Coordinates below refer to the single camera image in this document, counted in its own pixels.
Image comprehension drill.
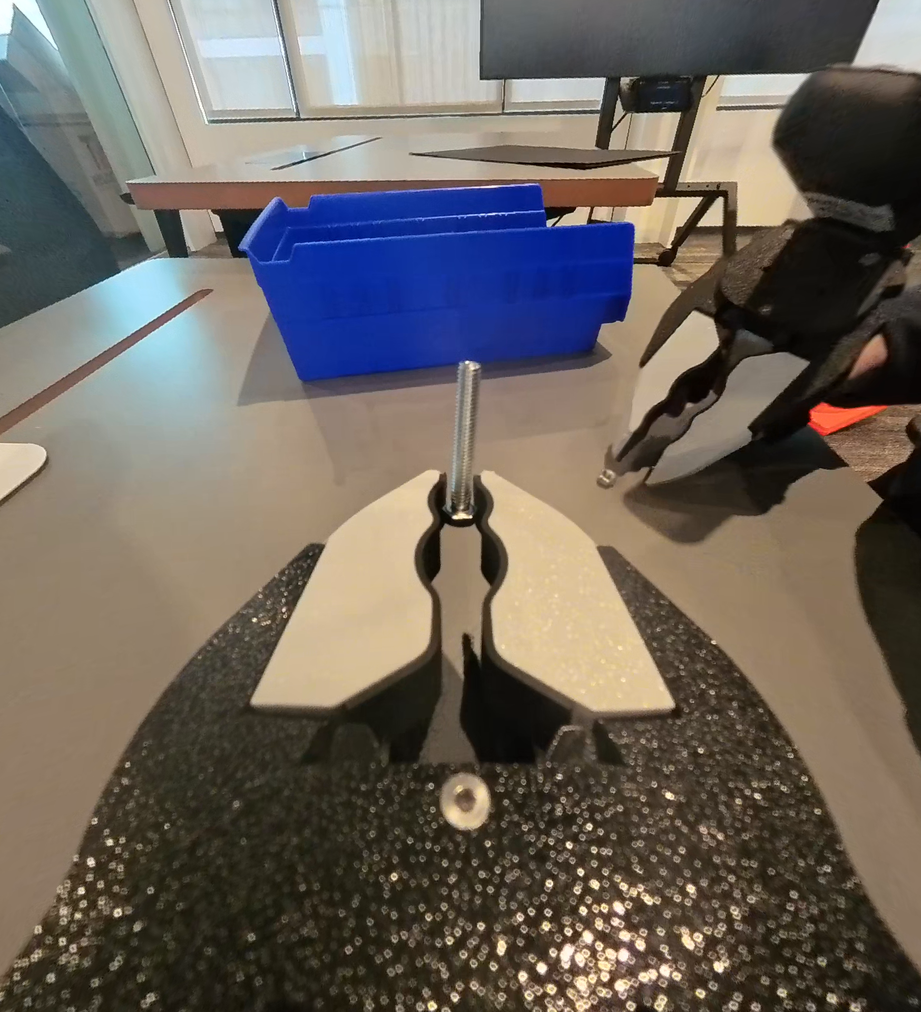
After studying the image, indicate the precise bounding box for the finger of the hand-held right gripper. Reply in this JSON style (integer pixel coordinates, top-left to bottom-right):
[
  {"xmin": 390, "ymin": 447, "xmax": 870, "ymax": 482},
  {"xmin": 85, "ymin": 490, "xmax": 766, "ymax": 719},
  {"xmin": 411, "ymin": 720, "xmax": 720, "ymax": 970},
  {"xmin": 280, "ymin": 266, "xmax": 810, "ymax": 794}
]
[
  {"xmin": 614, "ymin": 364, "xmax": 721, "ymax": 460},
  {"xmin": 614, "ymin": 330, "xmax": 815, "ymax": 485}
]

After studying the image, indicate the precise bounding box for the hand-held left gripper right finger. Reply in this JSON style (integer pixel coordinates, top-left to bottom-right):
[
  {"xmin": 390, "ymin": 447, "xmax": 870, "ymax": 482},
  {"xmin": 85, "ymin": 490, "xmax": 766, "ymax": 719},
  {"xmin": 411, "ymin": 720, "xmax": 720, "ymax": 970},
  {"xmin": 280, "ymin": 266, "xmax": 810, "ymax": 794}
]
[{"xmin": 476, "ymin": 469, "xmax": 677, "ymax": 721}]

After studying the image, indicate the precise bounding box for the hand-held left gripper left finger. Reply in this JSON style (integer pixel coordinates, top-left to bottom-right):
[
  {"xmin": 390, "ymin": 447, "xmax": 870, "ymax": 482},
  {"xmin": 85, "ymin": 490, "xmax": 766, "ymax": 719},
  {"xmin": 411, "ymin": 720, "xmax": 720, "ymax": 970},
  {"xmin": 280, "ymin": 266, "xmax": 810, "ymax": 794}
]
[{"xmin": 249, "ymin": 469, "xmax": 450, "ymax": 718}]

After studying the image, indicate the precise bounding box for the silver threaded bolt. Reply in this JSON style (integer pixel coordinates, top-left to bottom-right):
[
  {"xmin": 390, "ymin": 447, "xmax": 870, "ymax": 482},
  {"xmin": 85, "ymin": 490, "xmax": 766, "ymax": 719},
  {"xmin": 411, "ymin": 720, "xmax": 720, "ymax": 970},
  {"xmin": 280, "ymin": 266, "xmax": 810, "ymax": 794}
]
[{"xmin": 442, "ymin": 359, "xmax": 484, "ymax": 524}]

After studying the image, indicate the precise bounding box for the person's right hand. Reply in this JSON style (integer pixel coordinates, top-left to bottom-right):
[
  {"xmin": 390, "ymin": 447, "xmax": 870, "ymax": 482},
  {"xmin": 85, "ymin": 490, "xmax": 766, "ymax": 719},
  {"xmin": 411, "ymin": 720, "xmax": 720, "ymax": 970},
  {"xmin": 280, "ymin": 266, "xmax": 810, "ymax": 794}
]
[{"xmin": 848, "ymin": 336, "xmax": 893, "ymax": 381}]

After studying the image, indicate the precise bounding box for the black monitor stand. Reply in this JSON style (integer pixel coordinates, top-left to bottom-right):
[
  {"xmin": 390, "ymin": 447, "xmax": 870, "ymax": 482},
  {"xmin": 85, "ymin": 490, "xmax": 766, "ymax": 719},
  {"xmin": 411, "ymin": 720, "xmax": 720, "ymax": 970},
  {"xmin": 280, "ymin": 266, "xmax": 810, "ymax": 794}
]
[{"xmin": 595, "ymin": 75, "xmax": 738, "ymax": 268}]

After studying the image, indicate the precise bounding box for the small black mounted device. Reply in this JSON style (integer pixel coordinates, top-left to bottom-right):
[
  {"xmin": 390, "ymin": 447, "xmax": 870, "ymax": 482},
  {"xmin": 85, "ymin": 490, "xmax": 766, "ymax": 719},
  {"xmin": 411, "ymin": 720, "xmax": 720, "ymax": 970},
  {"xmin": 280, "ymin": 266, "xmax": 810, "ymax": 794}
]
[{"xmin": 619, "ymin": 75, "xmax": 695, "ymax": 112}]

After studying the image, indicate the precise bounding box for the blue plastic storage bin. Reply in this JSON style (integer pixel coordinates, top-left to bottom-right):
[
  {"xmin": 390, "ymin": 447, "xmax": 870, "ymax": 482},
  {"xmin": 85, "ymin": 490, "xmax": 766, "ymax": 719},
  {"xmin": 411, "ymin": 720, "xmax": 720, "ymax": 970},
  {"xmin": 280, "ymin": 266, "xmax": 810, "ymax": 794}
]
[{"xmin": 238, "ymin": 183, "xmax": 637, "ymax": 383}]

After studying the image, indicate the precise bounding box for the thin black table mat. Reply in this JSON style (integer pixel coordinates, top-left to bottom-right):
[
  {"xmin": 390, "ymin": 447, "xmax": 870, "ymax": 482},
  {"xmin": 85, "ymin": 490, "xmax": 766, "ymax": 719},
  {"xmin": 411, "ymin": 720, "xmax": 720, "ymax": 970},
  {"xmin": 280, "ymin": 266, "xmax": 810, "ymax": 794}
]
[{"xmin": 409, "ymin": 146, "xmax": 683, "ymax": 170}]

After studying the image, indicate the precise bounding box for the large black monitor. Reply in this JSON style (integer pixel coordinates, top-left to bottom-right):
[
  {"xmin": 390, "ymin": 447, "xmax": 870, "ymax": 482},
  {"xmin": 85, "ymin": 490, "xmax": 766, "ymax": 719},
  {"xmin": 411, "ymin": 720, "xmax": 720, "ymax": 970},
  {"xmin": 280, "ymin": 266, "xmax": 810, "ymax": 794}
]
[{"xmin": 480, "ymin": 0, "xmax": 880, "ymax": 82}]

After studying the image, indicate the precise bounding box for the brown edged table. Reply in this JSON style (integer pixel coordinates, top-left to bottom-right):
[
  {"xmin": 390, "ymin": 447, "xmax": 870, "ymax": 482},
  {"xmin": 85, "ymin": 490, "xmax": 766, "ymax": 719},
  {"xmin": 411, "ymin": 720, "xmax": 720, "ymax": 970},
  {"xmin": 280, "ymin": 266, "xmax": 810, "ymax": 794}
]
[{"xmin": 125, "ymin": 133, "xmax": 661, "ymax": 259}]

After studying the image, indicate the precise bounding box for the window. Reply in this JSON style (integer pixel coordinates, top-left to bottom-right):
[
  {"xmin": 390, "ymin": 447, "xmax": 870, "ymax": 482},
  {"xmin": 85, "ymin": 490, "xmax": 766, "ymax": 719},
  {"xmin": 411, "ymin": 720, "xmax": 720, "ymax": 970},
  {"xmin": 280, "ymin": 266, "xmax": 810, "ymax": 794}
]
[{"xmin": 132, "ymin": 0, "xmax": 612, "ymax": 124}]

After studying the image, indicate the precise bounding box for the table cable cover flap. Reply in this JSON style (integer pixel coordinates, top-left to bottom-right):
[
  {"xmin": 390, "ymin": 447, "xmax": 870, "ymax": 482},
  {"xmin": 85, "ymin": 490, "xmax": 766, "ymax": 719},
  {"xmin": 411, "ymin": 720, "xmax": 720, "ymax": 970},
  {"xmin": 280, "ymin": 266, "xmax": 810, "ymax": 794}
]
[{"xmin": 246, "ymin": 136, "xmax": 383, "ymax": 168}]

